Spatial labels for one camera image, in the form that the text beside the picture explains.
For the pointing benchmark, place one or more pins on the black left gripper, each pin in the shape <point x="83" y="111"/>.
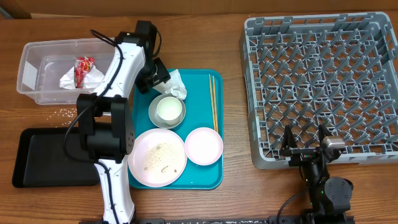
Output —
<point x="163" y="74"/>

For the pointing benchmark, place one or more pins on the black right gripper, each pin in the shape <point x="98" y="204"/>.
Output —
<point x="300" y="154"/>

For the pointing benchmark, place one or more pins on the white napkin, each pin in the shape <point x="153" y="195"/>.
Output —
<point x="174" y="86"/>
<point x="91" y="80"/>

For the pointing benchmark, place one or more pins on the red snack wrapper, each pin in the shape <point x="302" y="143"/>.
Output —
<point x="82" y="66"/>

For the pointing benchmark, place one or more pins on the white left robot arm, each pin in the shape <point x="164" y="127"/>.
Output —
<point x="104" y="119"/>

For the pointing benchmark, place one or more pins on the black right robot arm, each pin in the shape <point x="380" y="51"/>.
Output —
<point x="329" y="196"/>

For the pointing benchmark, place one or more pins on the grey dishwasher rack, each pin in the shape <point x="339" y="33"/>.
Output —
<point x="336" y="70"/>

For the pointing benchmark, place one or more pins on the white cup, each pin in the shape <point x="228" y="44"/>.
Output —
<point x="169" y="110"/>

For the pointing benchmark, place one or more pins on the left wooden chopstick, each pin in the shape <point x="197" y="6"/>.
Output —
<point x="212" y="104"/>

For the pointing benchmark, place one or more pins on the wooden chopstick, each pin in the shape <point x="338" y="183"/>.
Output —
<point x="215" y="105"/>
<point x="212" y="104"/>

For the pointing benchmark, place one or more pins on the right wooden chopstick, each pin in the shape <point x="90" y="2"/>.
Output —
<point x="215" y="105"/>

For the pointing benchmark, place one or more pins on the teal serving tray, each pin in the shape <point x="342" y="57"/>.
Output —
<point x="199" y="115"/>

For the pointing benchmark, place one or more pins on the large pink plate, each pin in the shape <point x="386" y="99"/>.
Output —
<point x="158" y="158"/>

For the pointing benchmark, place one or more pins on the small pink plate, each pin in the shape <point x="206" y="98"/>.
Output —
<point x="203" y="146"/>

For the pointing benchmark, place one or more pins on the scattered rice grains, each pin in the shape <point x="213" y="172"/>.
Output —
<point x="62" y="117"/>

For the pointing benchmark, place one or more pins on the clear plastic bin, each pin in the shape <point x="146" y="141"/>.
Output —
<point x="43" y="64"/>

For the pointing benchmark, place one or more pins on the black plastic tray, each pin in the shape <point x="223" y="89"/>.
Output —
<point x="41" y="162"/>

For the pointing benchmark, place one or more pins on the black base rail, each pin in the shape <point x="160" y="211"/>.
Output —
<point x="269" y="220"/>

